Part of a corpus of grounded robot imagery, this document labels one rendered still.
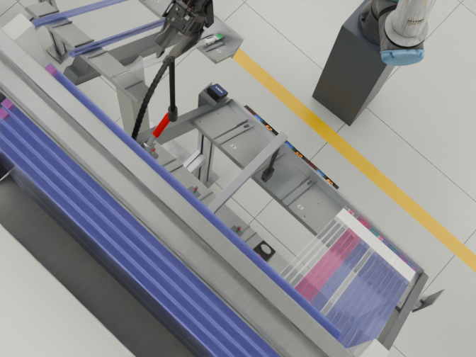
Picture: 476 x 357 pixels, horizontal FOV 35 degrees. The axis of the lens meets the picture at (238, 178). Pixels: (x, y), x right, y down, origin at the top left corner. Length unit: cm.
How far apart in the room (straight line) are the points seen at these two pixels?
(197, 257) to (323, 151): 210
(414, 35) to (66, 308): 142
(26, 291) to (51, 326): 5
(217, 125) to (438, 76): 129
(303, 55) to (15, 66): 220
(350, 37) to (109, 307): 140
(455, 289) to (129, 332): 175
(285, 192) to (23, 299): 106
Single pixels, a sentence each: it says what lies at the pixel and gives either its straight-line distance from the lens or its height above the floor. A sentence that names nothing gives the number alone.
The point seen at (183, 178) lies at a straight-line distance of 164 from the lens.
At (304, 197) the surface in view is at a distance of 188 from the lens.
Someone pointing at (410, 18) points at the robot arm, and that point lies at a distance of 200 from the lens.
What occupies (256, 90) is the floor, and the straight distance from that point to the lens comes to 283.
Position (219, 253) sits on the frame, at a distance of 69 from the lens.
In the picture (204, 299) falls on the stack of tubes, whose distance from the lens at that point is 93.
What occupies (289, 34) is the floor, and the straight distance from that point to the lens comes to 294.
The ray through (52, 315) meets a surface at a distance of 88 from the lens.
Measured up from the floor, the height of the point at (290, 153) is 73.
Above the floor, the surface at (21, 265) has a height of 172.
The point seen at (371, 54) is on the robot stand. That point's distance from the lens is 237.
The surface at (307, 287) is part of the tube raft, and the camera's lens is 160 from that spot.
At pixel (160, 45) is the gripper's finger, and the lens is 182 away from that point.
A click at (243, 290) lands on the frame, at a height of 190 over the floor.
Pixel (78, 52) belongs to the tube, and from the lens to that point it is 172.
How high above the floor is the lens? 258
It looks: 73 degrees down
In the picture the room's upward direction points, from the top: 14 degrees clockwise
